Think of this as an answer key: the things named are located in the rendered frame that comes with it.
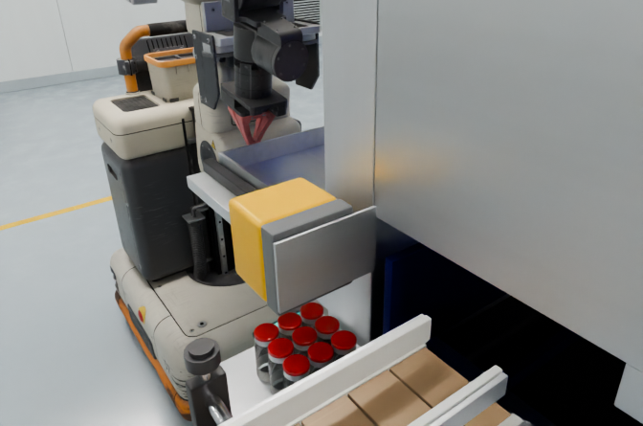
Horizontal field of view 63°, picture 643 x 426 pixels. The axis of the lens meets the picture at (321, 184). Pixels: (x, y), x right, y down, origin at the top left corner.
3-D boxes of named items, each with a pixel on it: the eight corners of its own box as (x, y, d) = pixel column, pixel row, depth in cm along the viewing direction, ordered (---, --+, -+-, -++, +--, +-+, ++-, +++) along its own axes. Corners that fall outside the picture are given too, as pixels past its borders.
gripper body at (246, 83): (251, 120, 76) (251, 72, 72) (219, 94, 83) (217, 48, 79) (288, 111, 80) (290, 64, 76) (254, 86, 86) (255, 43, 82)
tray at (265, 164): (502, 204, 71) (506, 181, 70) (354, 271, 58) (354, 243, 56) (348, 137, 96) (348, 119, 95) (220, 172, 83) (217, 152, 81)
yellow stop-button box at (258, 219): (354, 283, 42) (354, 205, 39) (277, 318, 39) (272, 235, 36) (302, 244, 48) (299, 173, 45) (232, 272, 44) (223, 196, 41)
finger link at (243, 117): (241, 159, 82) (241, 104, 77) (221, 140, 87) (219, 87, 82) (277, 149, 86) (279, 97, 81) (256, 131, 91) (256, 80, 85)
